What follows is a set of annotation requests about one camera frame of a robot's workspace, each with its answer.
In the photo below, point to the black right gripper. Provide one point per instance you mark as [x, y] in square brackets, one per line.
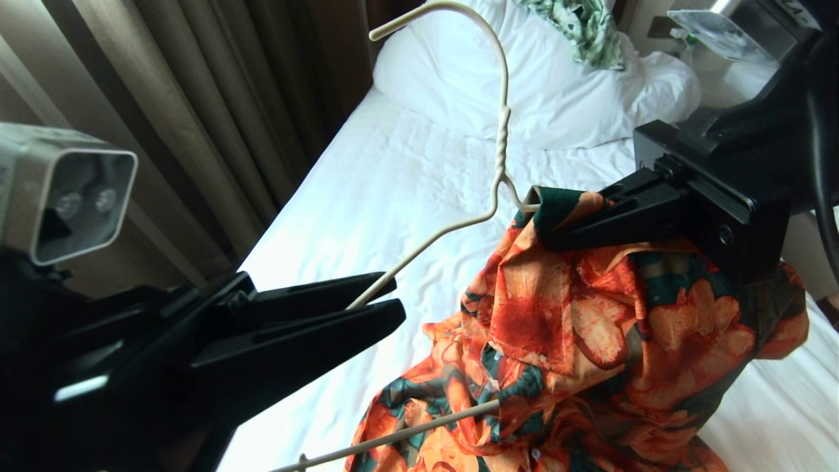
[741, 196]

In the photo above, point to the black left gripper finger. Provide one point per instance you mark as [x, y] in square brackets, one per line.
[295, 354]
[295, 301]

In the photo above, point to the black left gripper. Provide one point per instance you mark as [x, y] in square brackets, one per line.
[98, 393]

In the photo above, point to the orange floral short-sleeve shirt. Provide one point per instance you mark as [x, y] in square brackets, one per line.
[590, 328]

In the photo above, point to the white neighbouring bed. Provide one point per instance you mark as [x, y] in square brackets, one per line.
[741, 85]

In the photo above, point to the green leaf-print cloth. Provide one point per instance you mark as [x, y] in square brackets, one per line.
[583, 26]

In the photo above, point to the brown curtain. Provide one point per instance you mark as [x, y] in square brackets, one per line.
[196, 98]

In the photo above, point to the large white pillow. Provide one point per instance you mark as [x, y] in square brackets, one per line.
[446, 78]

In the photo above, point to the dark wall switch panel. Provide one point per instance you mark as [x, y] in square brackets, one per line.
[657, 27]

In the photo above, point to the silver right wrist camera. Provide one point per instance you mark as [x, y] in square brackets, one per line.
[741, 33]

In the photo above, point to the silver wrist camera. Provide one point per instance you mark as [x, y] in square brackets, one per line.
[741, 33]
[65, 190]

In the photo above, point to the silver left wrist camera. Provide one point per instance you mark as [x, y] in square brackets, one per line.
[65, 190]

